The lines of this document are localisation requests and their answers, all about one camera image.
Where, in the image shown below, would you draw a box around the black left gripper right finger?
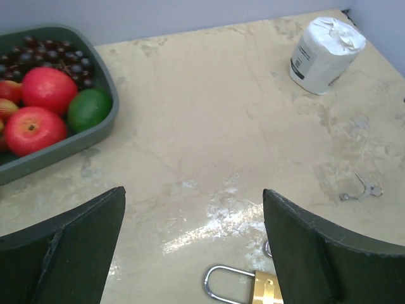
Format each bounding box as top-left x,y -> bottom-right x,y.
263,189 -> 404,303

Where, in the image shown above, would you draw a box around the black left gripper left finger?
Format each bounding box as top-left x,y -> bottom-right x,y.
1,186 -> 125,304

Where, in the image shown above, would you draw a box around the small brass padlock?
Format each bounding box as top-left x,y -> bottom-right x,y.
263,241 -> 272,258

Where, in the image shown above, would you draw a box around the large brass padlock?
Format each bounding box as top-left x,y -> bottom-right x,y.
202,265 -> 284,304

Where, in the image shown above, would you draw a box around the silver key set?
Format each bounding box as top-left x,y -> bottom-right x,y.
339,173 -> 383,201

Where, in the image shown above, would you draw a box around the green fruit tray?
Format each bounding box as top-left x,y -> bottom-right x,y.
1,23 -> 119,186

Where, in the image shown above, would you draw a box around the red apple lower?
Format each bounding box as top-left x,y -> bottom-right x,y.
4,106 -> 68,157

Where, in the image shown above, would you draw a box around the red apple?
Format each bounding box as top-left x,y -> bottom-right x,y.
22,67 -> 78,117
4,106 -> 68,157

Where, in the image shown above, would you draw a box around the green lime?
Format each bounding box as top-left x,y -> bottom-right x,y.
67,88 -> 113,134

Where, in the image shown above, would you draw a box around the red apple upper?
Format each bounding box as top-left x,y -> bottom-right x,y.
22,67 -> 78,117

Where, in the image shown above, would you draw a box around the small red fruits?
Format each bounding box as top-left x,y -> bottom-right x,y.
1,80 -> 22,152

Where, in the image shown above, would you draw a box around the dark grape bunch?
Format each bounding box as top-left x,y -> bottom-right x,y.
1,35 -> 95,91

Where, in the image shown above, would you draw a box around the white paper roll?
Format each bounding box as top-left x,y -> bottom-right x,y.
289,17 -> 366,95

